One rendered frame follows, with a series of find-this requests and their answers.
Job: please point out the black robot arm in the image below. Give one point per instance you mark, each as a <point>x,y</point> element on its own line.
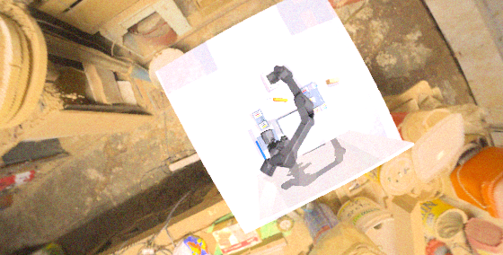
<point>284,154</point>

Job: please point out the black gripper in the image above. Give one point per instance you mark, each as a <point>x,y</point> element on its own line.
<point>268,138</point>

